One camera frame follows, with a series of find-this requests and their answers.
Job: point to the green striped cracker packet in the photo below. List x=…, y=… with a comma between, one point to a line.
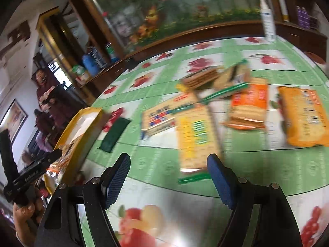
x=228, y=78

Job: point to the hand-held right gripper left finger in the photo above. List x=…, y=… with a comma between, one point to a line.
x=117, y=182

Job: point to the flower glass display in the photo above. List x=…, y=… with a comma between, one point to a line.
x=180, y=7

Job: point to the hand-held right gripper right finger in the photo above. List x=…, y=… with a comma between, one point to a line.
x=222, y=185

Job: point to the blue white cracker packet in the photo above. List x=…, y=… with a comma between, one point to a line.
x=162, y=118

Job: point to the framed wall picture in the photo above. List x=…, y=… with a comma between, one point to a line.
x=12, y=119

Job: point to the blue thermos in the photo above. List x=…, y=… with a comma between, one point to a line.
x=90, y=63

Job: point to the dark green flat packet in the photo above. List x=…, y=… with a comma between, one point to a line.
x=114, y=134

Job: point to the orange cracker packet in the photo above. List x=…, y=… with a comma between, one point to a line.
x=248, y=100

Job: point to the white spray bottle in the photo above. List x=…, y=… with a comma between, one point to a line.
x=268, y=25

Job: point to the yellow green cracker packet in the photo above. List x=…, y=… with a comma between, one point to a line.
x=198, y=139

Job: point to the person's left hand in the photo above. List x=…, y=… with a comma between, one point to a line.
x=23, y=218

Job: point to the white rolled tube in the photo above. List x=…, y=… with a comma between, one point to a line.
x=282, y=2

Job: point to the green floral tablecloth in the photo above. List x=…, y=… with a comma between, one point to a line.
x=159, y=164

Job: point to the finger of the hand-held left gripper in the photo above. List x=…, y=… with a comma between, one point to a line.
x=54, y=155

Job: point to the brown cracker packet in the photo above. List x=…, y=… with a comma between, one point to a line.
x=199, y=81

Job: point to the large yellow snack bag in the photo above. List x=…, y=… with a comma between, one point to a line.
x=87, y=136

